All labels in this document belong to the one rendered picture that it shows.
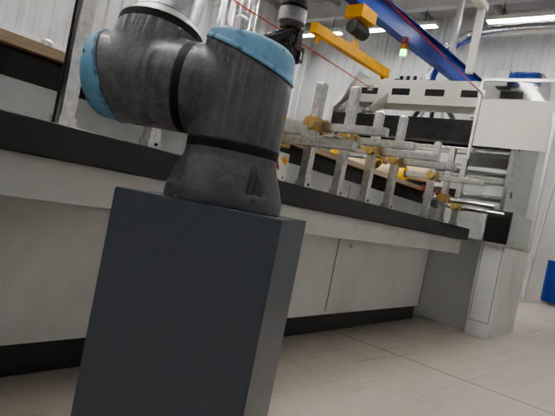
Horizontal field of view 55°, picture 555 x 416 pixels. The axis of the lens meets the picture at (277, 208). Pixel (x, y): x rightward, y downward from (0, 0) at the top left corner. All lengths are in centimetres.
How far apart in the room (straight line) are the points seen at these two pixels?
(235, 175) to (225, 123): 8
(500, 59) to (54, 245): 1022
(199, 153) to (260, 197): 11
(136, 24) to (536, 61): 1027
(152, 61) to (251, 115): 18
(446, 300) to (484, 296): 33
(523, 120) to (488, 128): 22
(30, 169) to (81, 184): 13
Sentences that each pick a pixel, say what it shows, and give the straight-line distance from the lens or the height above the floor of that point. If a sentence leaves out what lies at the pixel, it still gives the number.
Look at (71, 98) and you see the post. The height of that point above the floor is 77.
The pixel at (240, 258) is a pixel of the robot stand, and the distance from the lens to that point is 73.
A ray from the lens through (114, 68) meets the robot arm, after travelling 90.
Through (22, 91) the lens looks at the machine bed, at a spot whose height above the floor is 77.
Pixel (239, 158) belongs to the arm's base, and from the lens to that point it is 79.
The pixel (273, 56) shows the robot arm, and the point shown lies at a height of 84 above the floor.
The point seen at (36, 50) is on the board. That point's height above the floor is 88.
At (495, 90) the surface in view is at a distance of 401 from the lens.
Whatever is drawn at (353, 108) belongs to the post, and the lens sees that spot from 228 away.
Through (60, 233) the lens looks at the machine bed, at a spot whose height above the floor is 42.
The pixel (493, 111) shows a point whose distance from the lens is 397.
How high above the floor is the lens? 62
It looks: 1 degrees down
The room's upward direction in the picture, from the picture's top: 11 degrees clockwise
